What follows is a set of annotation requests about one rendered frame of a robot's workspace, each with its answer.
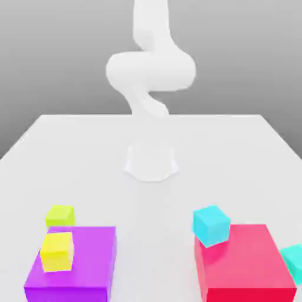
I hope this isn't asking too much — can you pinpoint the small cyan cube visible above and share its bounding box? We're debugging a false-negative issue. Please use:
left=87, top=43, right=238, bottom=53
left=192, top=204, right=231, bottom=248

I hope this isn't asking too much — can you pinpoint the small lime green cube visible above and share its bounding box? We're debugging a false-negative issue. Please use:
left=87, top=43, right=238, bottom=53
left=45, top=204, right=76, bottom=229

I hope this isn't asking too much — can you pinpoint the small yellow cube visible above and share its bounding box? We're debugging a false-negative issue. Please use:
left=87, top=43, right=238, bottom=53
left=40, top=232, right=74, bottom=273

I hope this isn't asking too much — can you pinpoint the small turquoise cube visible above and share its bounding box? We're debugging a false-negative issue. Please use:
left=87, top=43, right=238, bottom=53
left=280, top=244, right=302, bottom=287

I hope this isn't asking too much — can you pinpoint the large purple box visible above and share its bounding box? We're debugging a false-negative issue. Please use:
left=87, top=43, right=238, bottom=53
left=23, top=225, right=117, bottom=302

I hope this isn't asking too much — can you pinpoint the large red box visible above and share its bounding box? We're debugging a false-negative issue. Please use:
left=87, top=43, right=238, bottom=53
left=193, top=224, right=297, bottom=302

